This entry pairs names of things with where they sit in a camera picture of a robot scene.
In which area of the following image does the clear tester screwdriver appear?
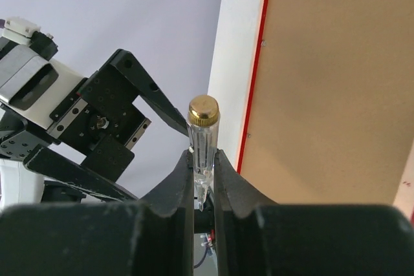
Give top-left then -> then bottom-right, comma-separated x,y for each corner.
187,94 -> 220,211

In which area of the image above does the red picture frame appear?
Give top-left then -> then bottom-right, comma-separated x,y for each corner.
241,0 -> 413,204

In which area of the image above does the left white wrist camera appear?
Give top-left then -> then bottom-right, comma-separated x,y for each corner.
1,17 -> 83,130

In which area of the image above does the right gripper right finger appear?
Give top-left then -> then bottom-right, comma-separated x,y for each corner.
214,151 -> 413,275

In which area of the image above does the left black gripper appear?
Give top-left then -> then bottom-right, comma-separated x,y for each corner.
1,49 -> 189,202

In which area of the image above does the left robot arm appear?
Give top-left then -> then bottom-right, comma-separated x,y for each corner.
1,44 -> 187,207

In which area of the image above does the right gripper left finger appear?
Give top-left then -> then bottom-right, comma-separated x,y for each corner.
1,151 -> 194,275

